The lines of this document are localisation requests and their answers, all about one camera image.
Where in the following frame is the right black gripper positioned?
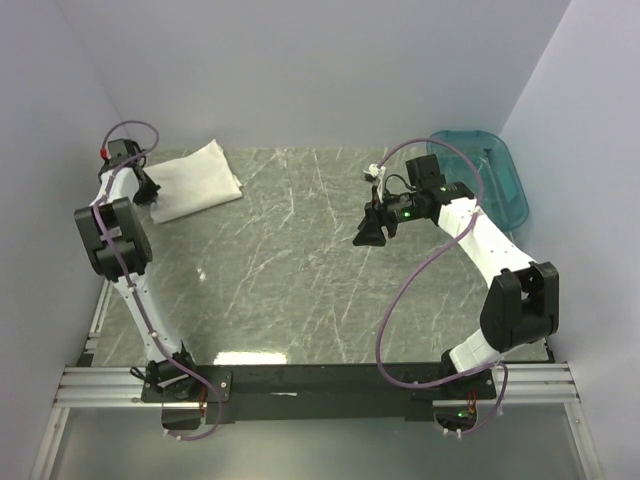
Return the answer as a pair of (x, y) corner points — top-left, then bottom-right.
(353, 186), (422, 248)

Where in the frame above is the white t-shirt red print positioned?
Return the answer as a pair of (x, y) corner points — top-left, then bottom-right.
(145, 140), (243, 224)

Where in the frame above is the teal plastic bin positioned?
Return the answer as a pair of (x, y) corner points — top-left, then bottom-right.
(426, 130), (529, 235)

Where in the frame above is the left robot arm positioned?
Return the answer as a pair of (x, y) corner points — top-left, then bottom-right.
(74, 139), (202, 402)

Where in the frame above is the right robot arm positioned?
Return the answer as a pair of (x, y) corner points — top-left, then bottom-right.
(353, 155), (559, 399)

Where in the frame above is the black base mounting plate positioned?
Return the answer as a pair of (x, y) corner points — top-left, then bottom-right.
(139, 360), (499, 426)

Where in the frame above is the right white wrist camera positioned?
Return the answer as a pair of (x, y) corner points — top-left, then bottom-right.
(363, 163), (386, 203)

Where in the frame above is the aluminium frame rail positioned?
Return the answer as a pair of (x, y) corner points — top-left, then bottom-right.
(53, 364), (580, 408)

